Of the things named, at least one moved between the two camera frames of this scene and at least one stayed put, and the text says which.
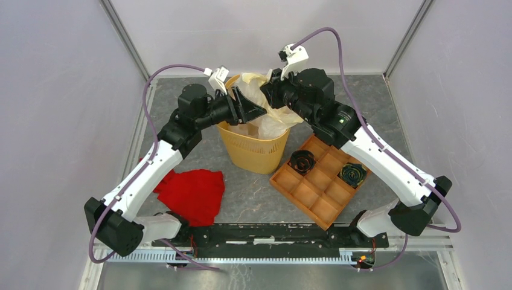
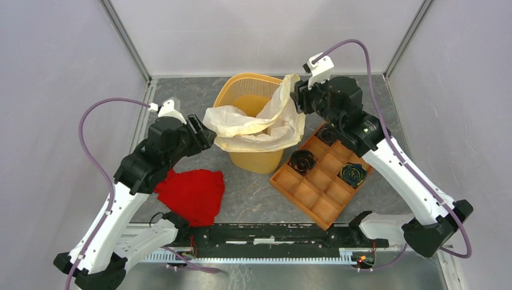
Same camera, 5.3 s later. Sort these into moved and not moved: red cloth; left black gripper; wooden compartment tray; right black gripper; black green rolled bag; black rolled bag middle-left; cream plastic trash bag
Moved: right black gripper; cream plastic trash bag; left black gripper
Not moved: black green rolled bag; wooden compartment tray; red cloth; black rolled bag middle-left
